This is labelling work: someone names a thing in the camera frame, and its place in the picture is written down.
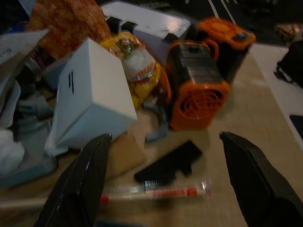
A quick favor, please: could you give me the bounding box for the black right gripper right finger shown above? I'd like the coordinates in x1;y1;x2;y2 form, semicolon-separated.
219;131;303;227

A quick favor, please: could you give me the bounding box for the brown cardboard piece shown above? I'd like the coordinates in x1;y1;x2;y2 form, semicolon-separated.
107;117;149;178

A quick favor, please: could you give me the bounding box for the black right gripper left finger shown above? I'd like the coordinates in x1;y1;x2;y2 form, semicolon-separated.
34;132;113;227

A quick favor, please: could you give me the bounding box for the white cardboard box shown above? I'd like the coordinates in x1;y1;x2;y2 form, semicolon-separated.
44;37;139;157

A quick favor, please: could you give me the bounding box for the brown orange paper bag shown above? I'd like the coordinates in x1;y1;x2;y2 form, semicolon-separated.
25;0;112;60

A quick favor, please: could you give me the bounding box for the orange black blower fan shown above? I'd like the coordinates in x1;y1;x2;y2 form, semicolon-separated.
165;39;231;131

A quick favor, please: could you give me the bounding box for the white sheet of paper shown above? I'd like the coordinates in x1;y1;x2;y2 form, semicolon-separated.
0;29;50;66

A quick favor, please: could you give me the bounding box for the light blue tray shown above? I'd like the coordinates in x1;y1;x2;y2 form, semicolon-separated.
0;122;57;189

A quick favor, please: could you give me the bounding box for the grey blue tape ring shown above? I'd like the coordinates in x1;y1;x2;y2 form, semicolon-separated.
143;103;170;143

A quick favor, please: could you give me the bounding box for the black bag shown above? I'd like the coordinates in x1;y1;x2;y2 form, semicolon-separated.
274;40;303;84

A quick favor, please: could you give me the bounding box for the yellow snack bag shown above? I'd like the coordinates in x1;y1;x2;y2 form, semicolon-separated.
98;31;168;110

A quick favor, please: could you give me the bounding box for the large white box black tape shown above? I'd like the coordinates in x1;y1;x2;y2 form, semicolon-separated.
100;3;192;66

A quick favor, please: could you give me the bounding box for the white crumpled tissue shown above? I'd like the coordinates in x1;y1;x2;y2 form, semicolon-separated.
0;129;26;176

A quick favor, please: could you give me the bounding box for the orange black power tool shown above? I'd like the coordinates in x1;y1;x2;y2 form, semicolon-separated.
196;16;257;82

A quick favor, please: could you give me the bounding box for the flat black plastic part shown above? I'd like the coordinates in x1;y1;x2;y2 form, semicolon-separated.
134;140;204;188

